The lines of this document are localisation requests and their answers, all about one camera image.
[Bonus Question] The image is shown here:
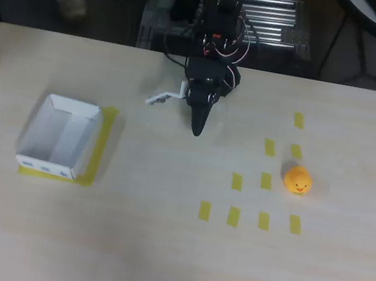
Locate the black power adapter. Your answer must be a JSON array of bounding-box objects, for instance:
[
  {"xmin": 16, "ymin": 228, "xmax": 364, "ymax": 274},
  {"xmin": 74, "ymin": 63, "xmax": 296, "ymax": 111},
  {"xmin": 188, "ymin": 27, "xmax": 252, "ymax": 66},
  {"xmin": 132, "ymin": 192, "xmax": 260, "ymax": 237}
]
[{"xmin": 168, "ymin": 0, "xmax": 204, "ymax": 26}]

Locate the white cardboard box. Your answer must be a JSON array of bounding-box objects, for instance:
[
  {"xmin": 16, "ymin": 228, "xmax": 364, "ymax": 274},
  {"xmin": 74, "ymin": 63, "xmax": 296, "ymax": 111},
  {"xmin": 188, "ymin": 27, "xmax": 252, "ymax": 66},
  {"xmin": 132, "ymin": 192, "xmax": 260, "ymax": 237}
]
[{"xmin": 12, "ymin": 89, "xmax": 105, "ymax": 184}]

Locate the yellow L-shaped tape marking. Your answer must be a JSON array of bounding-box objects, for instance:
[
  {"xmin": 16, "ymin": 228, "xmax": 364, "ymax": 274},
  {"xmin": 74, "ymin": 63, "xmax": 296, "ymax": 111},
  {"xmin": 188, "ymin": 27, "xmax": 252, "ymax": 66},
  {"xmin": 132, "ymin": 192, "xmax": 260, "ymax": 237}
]
[{"xmin": 17, "ymin": 92, "xmax": 120, "ymax": 191}]

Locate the yellow tape strip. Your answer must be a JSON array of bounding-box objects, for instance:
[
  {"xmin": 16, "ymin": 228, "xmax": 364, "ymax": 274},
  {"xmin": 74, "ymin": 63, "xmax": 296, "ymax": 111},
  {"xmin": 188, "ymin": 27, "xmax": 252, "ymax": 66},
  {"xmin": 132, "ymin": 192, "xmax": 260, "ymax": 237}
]
[
  {"xmin": 197, "ymin": 200, "xmax": 213, "ymax": 223},
  {"xmin": 229, "ymin": 171, "xmax": 245, "ymax": 193},
  {"xmin": 258, "ymin": 172, "xmax": 274, "ymax": 191},
  {"xmin": 291, "ymin": 111, "xmax": 307, "ymax": 131},
  {"xmin": 286, "ymin": 214, "xmax": 305, "ymax": 236},
  {"xmin": 288, "ymin": 144, "xmax": 305, "ymax": 160},
  {"xmin": 226, "ymin": 205, "xmax": 241, "ymax": 229},
  {"xmin": 261, "ymin": 137, "xmax": 278, "ymax": 158},
  {"xmin": 256, "ymin": 211, "xmax": 272, "ymax": 232}
]

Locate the beige shoe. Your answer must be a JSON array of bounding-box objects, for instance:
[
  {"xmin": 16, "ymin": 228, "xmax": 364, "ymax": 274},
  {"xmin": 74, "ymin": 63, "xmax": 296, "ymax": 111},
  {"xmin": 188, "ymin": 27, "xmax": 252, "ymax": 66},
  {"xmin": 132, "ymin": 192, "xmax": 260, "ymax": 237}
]
[{"xmin": 52, "ymin": 0, "xmax": 90, "ymax": 23}]

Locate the orange rubber duck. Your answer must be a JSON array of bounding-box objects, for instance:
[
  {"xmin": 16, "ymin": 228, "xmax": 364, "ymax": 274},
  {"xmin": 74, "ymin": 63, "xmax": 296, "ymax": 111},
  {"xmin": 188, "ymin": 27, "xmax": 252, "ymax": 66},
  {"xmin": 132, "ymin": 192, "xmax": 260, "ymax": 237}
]
[{"xmin": 281, "ymin": 163, "xmax": 315, "ymax": 198}]

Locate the black camera cable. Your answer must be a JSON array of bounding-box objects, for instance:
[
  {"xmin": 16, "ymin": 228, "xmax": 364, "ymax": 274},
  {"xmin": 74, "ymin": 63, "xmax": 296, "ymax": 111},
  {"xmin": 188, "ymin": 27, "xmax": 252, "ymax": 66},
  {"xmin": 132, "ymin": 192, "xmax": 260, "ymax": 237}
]
[{"xmin": 157, "ymin": 30, "xmax": 195, "ymax": 73}]

